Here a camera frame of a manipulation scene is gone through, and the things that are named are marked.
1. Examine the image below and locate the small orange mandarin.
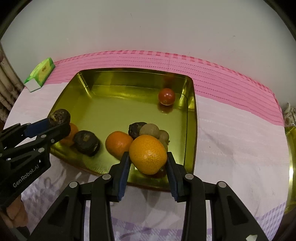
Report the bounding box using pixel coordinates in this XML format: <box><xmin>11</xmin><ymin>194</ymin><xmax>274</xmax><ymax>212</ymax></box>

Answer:
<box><xmin>60</xmin><ymin>123</ymin><xmax>79</xmax><ymax>147</ymax></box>

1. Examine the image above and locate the dark mangosteen back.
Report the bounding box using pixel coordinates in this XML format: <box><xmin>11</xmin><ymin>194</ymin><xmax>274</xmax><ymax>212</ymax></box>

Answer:
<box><xmin>48</xmin><ymin>109</ymin><xmax>71</xmax><ymax>126</ymax></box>

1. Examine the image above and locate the dark mangosteen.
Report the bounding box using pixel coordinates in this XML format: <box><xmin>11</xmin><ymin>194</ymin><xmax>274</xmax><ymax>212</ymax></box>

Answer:
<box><xmin>73</xmin><ymin>130</ymin><xmax>100</xmax><ymax>157</ymax></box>
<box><xmin>128</xmin><ymin>122</ymin><xmax>146</xmax><ymax>140</ymax></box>
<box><xmin>48</xmin><ymin>109</ymin><xmax>71</xmax><ymax>126</ymax></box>

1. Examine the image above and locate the large yellow orange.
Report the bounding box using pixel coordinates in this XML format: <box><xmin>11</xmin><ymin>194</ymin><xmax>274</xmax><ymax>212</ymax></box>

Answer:
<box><xmin>129</xmin><ymin>135</ymin><xmax>167</xmax><ymax>175</ymax></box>

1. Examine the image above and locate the brown longan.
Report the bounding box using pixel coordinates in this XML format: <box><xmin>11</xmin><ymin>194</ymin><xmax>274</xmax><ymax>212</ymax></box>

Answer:
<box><xmin>139</xmin><ymin>123</ymin><xmax>160</xmax><ymax>138</ymax></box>
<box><xmin>159</xmin><ymin>130</ymin><xmax>170</xmax><ymax>144</ymax></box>

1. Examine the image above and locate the red cherry tomato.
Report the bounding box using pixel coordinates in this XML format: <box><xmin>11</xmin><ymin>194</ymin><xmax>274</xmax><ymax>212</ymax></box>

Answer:
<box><xmin>158</xmin><ymin>88</ymin><xmax>176</xmax><ymax>106</ymax></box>

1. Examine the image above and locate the person left hand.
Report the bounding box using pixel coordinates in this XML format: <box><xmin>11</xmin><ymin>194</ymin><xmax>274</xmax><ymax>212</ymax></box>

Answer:
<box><xmin>1</xmin><ymin>195</ymin><xmax>28</xmax><ymax>228</ymax></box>

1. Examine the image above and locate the green tissue box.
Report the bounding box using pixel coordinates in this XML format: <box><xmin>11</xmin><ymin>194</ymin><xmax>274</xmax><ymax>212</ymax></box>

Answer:
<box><xmin>24</xmin><ymin>57</ymin><xmax>55</xmax><ymax>92</ymax></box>

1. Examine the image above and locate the rattan chair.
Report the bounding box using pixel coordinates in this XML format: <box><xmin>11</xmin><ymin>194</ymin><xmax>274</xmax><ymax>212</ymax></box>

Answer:
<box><xmin>0</xmin><ymin>48</ymin><xmax>24</xmax><ymax>124</ymax></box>

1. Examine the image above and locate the gold tin lid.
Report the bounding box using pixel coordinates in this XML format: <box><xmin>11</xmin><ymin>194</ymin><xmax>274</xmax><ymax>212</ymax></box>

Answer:
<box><xmin>285</xmin><ymin>126</ymin><xmax>296</xmax><ymax>214</ymax></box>

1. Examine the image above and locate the pink purple checked tablecloth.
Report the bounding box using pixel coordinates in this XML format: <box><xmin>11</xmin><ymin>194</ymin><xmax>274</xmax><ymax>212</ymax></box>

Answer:
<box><xmin>4</xmin><ymin>50</ymin><xmax>290</xmax><ymax>240</ymax></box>

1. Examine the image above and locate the red toffee tin box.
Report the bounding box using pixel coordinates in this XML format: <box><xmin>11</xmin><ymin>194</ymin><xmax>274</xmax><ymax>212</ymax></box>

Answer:
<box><xmin>47</xmin><ymin>67</ymin><xmax>198</xmax><ymax>192</ymax></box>

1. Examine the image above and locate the clutter beside table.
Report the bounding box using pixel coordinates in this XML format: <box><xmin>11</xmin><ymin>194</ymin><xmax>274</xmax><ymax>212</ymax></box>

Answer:
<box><xmin>283</xmin><ymin>102</ymin><xmax>296</xmax><ymax>128</ymax></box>

